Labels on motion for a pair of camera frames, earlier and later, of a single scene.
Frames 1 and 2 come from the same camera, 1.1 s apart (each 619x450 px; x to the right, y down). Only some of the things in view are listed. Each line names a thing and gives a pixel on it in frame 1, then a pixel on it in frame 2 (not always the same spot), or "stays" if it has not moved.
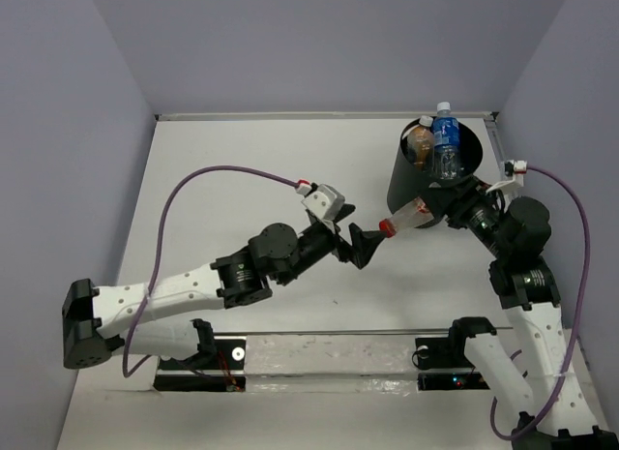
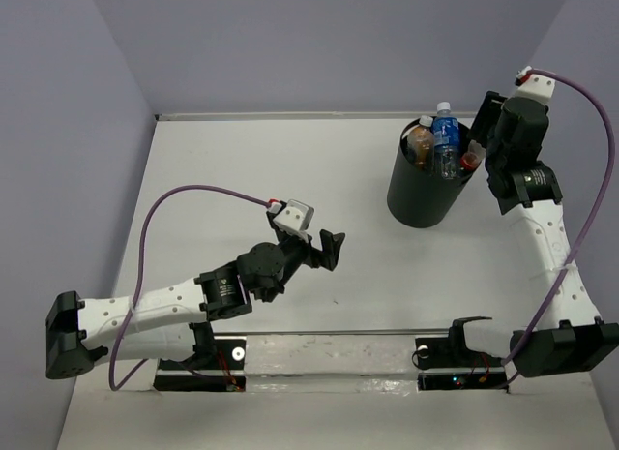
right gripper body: [477, 212] -> [486, 122]
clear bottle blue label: [447, 142] stays
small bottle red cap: [408, 217] -> [471, 159]
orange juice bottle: [421, 145] stays
